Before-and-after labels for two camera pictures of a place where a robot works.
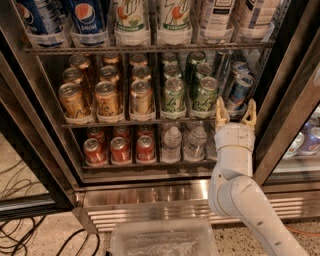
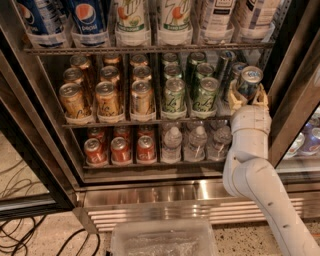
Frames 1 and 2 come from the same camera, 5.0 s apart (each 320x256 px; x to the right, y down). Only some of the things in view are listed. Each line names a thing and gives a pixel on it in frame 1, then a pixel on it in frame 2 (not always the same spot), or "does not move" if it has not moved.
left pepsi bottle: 43,17 does not move
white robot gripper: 234,136 -> 251,117
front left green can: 174,95 does not move
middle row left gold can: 72,75 does not move
